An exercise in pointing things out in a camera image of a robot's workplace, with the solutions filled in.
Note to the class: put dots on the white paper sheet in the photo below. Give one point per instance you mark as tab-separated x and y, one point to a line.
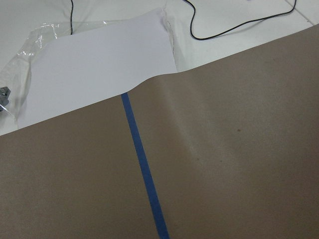
75	71

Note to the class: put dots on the brown table mat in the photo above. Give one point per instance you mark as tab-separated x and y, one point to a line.
228	150

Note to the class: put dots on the clear plastic bag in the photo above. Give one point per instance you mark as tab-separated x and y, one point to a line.
16	75

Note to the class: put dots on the grey metal parts in bag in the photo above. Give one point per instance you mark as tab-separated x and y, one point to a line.
4	95

